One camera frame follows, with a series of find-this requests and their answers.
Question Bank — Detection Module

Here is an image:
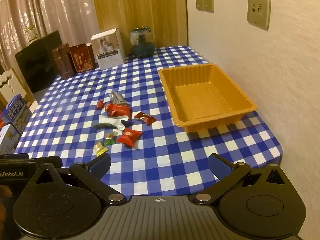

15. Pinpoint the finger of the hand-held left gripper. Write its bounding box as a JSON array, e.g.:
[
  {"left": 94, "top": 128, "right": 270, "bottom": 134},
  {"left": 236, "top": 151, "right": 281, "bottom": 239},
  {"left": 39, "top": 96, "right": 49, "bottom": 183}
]
[{"left": 29, "top": 156, "right": 63, "bottom": 170}]

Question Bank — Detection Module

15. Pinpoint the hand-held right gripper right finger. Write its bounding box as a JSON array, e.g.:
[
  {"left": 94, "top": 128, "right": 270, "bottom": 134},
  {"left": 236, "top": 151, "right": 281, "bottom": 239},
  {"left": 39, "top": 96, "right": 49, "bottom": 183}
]
[{"left": 189, "top": 152, "right": 291, "bottom": 206}]

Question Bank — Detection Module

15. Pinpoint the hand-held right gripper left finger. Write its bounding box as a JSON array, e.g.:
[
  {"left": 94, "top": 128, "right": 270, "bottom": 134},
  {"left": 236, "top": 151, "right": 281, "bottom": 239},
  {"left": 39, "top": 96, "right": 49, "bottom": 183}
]
[{"left": 30, "top": 152, "right": 127, "bottom": 205}]

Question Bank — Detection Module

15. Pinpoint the gold candy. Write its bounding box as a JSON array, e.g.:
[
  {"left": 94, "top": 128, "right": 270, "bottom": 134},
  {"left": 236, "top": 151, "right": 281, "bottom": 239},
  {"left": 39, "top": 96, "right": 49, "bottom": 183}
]
[{"left": 93, "top": 142, "right": 108, "bottom": 156}]

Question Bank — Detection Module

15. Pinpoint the green candy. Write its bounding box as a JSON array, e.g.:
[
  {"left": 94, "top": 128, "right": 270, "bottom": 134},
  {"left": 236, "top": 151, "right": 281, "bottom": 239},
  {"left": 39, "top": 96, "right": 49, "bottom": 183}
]
[{"left": 103, "top": 130, "right": 118, "bottom": 146}]

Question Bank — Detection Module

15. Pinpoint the red pillow snack packet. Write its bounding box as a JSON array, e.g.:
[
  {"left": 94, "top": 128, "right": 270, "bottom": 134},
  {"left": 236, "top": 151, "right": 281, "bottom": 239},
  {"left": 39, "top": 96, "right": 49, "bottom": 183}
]
[{"left": 116, "top": 128, "right": 143, "bottom": 148}]

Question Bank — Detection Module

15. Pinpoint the white snack pouch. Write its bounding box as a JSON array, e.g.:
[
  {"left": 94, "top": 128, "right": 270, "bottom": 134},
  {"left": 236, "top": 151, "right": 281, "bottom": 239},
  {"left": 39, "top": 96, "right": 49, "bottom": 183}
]
[{"left": 93, "top": 114, "right": 130, "bottom": 130}]

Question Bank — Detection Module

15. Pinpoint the red and clear snack packet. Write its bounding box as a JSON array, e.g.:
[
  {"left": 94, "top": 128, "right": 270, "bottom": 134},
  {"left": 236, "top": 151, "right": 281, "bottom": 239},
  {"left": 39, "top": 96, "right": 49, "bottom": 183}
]
[{"left": 104, "top": 102, "right": 132, "bottom": 118}]

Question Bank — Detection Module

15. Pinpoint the dark red snack packet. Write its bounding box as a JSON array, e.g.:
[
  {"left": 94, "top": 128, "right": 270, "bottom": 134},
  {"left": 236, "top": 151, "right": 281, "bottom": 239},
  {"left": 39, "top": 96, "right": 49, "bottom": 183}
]
[{"left": 134, "top": 111, "right": 157, "bottom": 125}]

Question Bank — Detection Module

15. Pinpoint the grey foil snack packet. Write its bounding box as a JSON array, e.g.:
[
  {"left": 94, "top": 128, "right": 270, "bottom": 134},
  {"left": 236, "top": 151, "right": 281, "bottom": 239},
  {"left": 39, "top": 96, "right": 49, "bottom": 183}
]
[{"left": 109, "top": 90, "right": 130, "bottom": 105}]

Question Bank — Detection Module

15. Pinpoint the orange plastic tray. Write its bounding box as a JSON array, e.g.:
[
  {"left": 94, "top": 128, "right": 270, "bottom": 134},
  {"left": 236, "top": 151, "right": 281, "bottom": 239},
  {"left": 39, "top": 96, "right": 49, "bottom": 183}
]
[{"left": 158, "top": 63, "right": 258, "bottom": 133}]

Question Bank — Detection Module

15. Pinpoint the white and blue box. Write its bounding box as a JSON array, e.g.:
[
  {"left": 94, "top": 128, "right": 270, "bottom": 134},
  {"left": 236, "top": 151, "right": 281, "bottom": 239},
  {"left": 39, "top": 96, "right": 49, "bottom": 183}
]
[{"left": 0, "top": 124, "right": 22, "bottom": 155}]

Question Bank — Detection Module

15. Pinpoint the blue checked tablecloth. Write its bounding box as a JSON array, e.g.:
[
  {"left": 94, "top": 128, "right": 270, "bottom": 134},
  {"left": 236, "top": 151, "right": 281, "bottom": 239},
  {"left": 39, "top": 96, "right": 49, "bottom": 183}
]
[{"left": 14, "top": 45, "right": 283, "bottom": 197}]

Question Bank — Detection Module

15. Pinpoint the blue carton box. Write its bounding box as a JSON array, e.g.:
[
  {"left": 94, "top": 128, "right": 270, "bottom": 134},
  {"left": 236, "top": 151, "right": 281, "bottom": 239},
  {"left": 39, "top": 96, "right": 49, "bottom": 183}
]
[{"left": 1, "top": 94, "right": 33, "bottom": 133}]

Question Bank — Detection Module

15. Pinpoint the white chair back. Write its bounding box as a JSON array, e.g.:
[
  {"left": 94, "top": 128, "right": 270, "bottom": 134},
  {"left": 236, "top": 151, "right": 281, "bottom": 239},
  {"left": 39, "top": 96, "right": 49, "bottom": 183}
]
[{"left": 0, "top": 69, "right": 27, "bottom": 103}]

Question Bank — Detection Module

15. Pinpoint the brown canister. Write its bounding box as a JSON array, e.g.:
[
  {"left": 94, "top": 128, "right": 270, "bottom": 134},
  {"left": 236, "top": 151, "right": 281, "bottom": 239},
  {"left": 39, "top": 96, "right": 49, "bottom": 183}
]
[{"left": 52, "top": 43, "right": 75, "bottom": 80}]

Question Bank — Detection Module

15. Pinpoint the black box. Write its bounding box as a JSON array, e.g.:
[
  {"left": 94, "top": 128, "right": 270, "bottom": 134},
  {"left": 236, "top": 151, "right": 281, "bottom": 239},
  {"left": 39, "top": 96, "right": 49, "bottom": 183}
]
[{"left": 14, "top": 30, "right": 63, "bottom": 94}]

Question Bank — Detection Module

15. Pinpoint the red printed box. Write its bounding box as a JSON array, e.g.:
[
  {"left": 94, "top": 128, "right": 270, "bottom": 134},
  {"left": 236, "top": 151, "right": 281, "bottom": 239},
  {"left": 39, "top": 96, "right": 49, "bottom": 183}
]
[{"left": 69, "top": 42, "right": 97, "bottom": 73}]

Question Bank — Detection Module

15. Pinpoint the white product box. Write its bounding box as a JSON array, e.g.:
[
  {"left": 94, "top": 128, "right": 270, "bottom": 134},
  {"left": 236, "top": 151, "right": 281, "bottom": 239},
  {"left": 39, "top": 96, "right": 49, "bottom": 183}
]
[{"left": 90, "top": 27, "right": 125, "bottom": 69}]

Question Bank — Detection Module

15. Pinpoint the glass jar with green lid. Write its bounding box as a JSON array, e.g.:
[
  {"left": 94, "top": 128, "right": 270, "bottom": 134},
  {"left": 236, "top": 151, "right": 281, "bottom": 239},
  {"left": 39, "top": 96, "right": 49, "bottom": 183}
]
[{"left": 130, "top": 26, "right": 156, "bottom": 58}]

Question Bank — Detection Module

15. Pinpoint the gold ornament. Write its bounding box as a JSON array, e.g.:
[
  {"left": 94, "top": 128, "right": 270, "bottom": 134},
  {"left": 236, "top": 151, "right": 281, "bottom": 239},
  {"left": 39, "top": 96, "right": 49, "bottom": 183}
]
[{"left": 24, "top": 24, "right": 41, "bottom": 46}]

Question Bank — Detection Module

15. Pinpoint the beige curtain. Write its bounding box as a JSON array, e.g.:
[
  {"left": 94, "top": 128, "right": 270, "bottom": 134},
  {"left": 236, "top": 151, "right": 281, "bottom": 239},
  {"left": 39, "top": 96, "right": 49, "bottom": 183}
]
[{"left": 0, "top": 0, "right": 100, "bottom": 80}]

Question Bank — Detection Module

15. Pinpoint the wall data outlet plate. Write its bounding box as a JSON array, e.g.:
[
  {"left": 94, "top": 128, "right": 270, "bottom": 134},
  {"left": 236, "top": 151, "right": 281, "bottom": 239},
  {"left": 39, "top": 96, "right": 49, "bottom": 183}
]
[{"left": 247, "top": 0, "right": 271, "bottom": 29}]

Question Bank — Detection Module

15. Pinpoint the wooden wall panel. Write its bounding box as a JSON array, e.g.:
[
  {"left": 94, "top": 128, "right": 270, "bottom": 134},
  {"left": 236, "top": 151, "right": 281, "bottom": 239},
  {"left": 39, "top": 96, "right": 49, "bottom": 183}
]
[{"left": 89, "top": 0, "right": 188, "bottom": 55}]

